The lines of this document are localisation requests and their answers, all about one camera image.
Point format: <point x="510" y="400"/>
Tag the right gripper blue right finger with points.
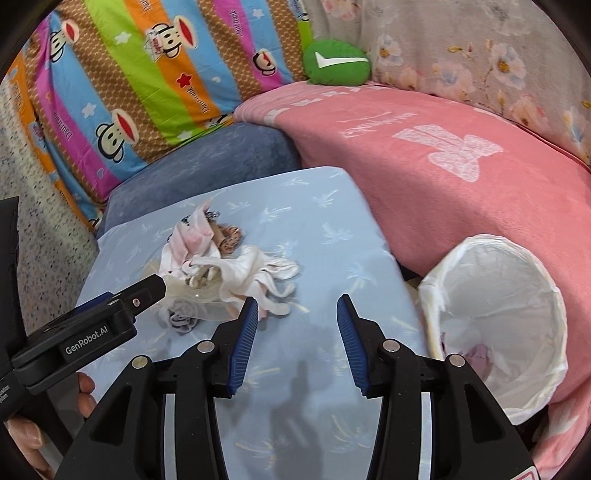
<point x="472" y="437"/>

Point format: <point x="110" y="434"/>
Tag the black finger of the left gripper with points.
<point x="141" y="295"/>

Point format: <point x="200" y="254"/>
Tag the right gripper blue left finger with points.
<point x="124" y="436"/>

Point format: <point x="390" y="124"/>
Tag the grey cloth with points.
<point x="180" y="315"/>

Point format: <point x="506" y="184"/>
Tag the white cloth socks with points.
<point x="193" y="270"/>

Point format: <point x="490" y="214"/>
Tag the leopard print scrunchie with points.
<point x="211" y="216"/>

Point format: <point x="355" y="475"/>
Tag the white lined trash bin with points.
<point x="493" y="302"/>

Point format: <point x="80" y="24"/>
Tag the person left hand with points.
<point x="29" y="438"/>

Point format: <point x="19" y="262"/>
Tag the peach dotted scrunchie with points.
<point x="226" y="238"/>

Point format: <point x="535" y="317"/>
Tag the light blue palm sheet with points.
<point x="298" y="414"/>

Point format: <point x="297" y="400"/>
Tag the blue-grey velvet cushion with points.
<point x="228" y="156"/>

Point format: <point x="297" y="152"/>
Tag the colourful monkey striped pillow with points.
<point x="104" y="88"/>

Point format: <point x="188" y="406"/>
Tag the pink blanket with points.
<point x="435" y="172"/>

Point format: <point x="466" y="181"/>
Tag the green plush cushion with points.
<point x="335" y="63"/>

